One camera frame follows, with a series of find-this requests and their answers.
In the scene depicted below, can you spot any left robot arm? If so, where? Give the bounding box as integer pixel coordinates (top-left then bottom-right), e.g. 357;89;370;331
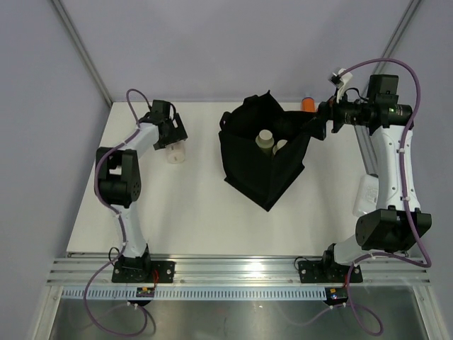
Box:
94;100;188;284

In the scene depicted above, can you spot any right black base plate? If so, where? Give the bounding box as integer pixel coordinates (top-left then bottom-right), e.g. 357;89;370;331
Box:
297;260;363;284

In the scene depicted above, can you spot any white slotted cable duct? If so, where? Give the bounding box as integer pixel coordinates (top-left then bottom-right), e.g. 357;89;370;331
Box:
62;286;327;301

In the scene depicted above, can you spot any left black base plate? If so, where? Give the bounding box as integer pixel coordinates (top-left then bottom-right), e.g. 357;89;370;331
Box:
111;260;176;284

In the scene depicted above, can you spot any black canvas bag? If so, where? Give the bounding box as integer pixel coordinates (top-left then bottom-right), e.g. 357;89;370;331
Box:
219;92;316;211

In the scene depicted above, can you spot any orange bottle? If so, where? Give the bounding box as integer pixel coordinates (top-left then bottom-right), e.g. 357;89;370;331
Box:
301;96;316;113

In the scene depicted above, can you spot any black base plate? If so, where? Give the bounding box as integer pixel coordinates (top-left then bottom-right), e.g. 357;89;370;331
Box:
297;260;363;284
111;260;176;284

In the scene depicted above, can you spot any green bottle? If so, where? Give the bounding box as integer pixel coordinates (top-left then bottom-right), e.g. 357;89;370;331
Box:
272;140;287;157
256;130;275;157

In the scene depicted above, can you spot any right aluminium frame post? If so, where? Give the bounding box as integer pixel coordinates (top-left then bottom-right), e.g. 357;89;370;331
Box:
381;0;424;58

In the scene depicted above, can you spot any left aluminium frame post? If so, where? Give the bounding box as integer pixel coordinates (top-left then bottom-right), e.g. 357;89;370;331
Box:
48;0;114;108

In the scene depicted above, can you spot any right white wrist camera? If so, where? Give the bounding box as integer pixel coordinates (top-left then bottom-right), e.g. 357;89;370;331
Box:
328;68;352;103

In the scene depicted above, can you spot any aluminium rail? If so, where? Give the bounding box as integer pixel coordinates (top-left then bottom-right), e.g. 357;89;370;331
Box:
46;253;430;286

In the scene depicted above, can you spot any aluminium frame post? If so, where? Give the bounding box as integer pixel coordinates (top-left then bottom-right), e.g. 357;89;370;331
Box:
381;0;424;58
48;0;114;108

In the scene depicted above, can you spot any cream bottle with label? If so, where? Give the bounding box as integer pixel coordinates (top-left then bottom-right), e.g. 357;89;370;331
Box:
166;141;185;164

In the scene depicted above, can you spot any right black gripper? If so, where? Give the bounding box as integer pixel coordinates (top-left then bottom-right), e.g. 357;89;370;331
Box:
299;87;372;141

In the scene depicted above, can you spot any white bottle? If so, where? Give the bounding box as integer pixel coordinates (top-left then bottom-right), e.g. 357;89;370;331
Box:
352;174;379;217

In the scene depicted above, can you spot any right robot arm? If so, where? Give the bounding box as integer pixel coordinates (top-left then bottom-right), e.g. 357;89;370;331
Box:
295;69;432;285

